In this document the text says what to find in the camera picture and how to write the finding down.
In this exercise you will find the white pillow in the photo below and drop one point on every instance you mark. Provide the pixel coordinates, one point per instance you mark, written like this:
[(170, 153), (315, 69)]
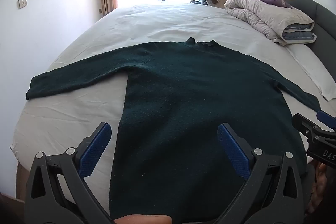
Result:
[(312, 66)]

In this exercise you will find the bed with white sheet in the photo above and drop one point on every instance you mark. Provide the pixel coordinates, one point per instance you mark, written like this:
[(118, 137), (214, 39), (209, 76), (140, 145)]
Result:
[(157, 22)]

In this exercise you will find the dark padded headboard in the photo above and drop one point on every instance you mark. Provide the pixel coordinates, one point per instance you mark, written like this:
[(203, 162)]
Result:
[(323, 19)]

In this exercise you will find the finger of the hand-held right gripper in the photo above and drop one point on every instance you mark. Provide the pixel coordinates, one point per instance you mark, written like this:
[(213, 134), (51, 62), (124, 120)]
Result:
[(302, 123), (324, 117)]

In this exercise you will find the white wall socket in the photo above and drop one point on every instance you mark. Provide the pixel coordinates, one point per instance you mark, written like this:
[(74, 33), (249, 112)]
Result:
[(22, 3)]

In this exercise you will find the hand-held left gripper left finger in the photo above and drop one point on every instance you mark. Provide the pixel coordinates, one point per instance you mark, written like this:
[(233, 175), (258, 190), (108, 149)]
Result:
[(97, 150)]

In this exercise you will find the dark green sweater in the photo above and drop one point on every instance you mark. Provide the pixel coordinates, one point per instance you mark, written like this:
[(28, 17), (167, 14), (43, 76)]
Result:
[(183, 95)]

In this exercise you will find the folded beige duvet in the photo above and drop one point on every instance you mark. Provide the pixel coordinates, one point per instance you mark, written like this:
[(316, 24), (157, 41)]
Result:
[(262, 14)]

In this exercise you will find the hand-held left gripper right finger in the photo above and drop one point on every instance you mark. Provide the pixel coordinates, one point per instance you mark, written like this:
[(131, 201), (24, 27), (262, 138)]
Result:
[(233, 150)]

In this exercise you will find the person's left hand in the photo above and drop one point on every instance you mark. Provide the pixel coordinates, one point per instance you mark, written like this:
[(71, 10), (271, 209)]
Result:
[(144, 220)]

